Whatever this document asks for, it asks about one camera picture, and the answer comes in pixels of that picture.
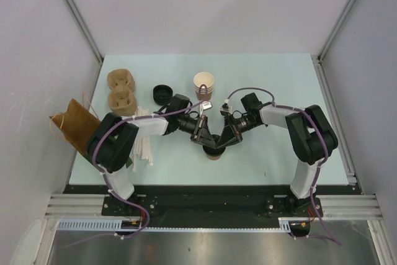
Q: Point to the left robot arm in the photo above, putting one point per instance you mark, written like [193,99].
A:
[110,146]

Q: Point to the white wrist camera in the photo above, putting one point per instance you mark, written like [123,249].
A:
[204,106]
[226,109]

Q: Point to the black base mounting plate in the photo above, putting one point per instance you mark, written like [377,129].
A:
[206,206]

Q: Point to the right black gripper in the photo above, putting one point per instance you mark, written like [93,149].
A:
[231,134]

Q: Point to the brown pulp cup carriers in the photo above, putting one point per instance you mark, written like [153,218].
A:
[121,99]

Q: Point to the white wrapped straws bundle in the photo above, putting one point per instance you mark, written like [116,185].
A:
[142,150]

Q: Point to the stack of black lids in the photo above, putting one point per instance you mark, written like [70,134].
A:
[162,94]

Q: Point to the black cup lid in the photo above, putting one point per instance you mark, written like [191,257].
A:
[216,138]

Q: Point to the brown paper bag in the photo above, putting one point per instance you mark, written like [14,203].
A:
[77,125]

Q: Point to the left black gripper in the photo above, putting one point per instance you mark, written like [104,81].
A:
[201,134]

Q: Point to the brown paper cup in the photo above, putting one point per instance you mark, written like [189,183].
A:
[214,155]

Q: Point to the white slotted cable duct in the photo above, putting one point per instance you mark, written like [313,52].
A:
[85,224]

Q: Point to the aluminium frame rail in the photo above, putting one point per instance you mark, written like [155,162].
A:
[351,230]

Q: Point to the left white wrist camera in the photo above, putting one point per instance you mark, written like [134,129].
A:
[204,106]

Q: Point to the stack of brown paper cups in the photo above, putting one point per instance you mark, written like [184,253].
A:
[204,84]

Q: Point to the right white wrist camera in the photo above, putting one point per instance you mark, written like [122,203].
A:
[226,109]

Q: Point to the green paper bag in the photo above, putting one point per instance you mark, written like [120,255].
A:
[128,163]

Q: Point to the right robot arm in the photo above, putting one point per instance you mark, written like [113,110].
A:
[311,136]

